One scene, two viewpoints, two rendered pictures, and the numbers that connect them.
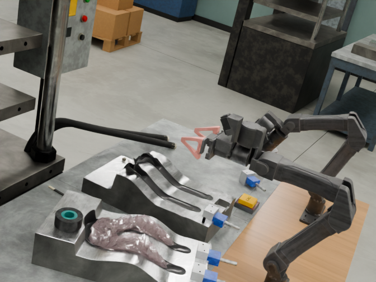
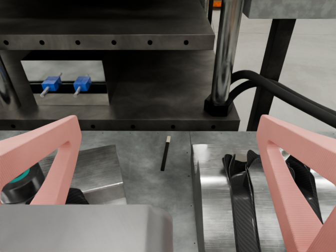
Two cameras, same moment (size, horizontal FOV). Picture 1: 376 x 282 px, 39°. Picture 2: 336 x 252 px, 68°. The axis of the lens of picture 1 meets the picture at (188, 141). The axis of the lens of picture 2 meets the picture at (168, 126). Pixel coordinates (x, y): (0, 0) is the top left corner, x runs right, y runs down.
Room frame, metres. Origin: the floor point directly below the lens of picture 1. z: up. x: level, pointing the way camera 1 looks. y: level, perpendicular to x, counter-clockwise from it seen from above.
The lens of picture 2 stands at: (1.47, -0.09, 1.28)
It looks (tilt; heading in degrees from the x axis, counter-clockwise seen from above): 37 degrees down; 70
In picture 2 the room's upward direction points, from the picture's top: straight up
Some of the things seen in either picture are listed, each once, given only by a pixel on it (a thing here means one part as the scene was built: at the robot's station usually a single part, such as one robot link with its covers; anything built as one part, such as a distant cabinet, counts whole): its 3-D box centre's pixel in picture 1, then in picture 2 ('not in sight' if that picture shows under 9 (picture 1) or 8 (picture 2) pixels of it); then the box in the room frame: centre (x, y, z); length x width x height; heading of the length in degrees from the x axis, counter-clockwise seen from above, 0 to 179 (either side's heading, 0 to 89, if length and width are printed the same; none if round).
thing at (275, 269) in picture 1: (277, 265); not in sight; (1.37, -0.35, 0.90); 0.09 x 0.06 x 0.06; 160
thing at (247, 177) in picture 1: (254, 182); not in sight; (2.03, -0.31, 0.83); 0.13 x 0.05 x 0.05; 43
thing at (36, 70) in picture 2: not in sight; (86, 57); (1.49, 1.00, 0.87); 0.50 x 0.27 x 0.17; 70
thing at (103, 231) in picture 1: (132, 234); not in sight; (1.36, 0.10, 0.90); 0.26 x 0.18 x 0.08; 87
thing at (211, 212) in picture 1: (222, 221); not in sight; (1.57, -0.18, 0.89); 0.13 x 0.05 x 0.05; 70
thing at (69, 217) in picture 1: (68, 219); (18, 179); (1.31, 0.28, 0.93); 0.08 x 0.08 x 0.04
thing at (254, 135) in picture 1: (255, 147); not in sight; (1.43, -0.20, 1.24); 0.12 x 0.09 x 0.12; 70
